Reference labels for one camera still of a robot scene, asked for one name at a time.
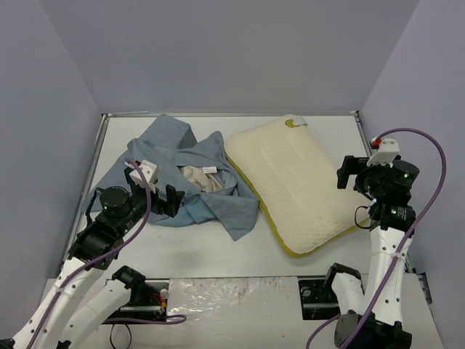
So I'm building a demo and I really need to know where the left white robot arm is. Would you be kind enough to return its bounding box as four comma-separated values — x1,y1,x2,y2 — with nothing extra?
1,161,185,348

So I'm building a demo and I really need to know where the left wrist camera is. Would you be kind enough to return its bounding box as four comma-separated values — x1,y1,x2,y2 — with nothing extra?
129,160,160,193

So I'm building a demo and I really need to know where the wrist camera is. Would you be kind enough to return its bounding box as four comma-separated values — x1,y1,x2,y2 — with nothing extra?
367,138,400,167
129,160,160,193

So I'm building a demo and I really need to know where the striped pillowcase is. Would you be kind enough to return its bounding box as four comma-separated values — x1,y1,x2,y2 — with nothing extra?
96,115,259,241

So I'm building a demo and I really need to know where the white pillow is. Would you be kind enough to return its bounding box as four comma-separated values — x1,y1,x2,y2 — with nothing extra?
225,114,369,257

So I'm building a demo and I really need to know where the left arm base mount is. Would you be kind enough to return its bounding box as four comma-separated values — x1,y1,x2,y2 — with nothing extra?
103,279,169,324

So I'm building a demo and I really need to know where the thin black cable loop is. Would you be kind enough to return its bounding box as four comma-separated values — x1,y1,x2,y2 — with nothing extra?
109,322,134,349

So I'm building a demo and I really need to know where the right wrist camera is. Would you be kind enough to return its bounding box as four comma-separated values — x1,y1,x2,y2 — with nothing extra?
367,138,400,167

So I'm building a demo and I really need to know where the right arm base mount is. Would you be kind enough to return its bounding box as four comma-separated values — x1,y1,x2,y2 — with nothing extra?
297,275,340,321

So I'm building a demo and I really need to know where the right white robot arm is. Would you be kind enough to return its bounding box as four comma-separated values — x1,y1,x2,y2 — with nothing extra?
322,156,420,348

